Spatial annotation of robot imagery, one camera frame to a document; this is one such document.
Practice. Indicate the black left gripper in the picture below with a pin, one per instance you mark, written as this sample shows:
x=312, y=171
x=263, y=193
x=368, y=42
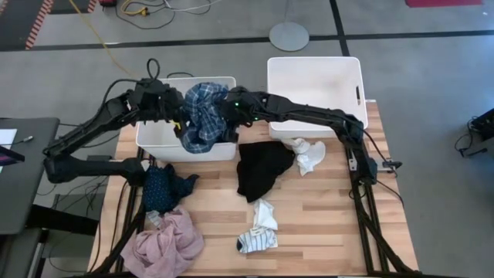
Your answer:
x=170, y=102

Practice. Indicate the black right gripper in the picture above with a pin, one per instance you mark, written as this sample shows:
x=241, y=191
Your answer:
x=234, y=110

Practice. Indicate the white perforated plastic bin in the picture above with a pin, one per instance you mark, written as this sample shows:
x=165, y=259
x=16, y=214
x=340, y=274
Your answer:
x=316, y=85
x=208, y=152

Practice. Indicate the blue plaid shirt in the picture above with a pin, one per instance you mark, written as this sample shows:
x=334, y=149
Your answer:
x=204, y=116

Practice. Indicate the black garment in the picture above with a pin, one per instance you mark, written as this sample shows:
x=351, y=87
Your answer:
x=262, y=166

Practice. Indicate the navy dotted garment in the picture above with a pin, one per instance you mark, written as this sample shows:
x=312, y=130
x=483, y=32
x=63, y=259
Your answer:
x=166, y=189

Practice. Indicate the plain white sock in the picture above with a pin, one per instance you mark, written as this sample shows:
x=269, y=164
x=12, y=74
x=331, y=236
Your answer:
x=310, y=162

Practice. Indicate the white striped sock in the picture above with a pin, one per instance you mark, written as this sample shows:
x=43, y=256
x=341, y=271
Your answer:
x=256, y=240

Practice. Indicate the pink garment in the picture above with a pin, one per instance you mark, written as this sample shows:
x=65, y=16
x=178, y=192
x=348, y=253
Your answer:
x=166, y=247

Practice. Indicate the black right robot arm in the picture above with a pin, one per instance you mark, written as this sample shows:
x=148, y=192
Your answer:
x=308, y=112

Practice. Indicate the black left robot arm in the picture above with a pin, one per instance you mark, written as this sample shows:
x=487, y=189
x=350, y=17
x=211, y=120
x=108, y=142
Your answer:
x=85, y=127

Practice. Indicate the small pale checked cloth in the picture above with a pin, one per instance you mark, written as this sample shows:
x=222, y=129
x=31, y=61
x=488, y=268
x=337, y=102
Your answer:
x=154, y=218

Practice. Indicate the grey round stand base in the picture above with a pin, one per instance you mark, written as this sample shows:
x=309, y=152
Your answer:
x=288, y=36

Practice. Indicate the black desk base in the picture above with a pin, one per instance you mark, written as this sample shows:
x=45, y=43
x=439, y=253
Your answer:
x=61, y=222

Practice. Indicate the red floor object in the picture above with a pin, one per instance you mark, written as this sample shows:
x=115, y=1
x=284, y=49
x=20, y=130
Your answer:
x=108, y=2

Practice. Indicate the silver pen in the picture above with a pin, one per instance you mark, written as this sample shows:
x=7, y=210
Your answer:
x=28, y=138

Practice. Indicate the black desk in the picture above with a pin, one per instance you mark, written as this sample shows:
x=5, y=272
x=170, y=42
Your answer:
x=31, y=185

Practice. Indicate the dark tablet device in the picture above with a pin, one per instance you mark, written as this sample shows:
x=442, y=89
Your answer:
x=9, y=156

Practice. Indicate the white paper sheet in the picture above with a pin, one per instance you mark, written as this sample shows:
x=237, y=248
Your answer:
x=7, y=137

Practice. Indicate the red floor mat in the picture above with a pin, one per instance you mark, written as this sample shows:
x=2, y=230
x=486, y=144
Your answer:
x=444, y=3

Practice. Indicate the silver frame bracket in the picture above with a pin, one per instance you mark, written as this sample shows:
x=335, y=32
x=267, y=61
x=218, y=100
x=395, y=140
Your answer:
x=351, y=162

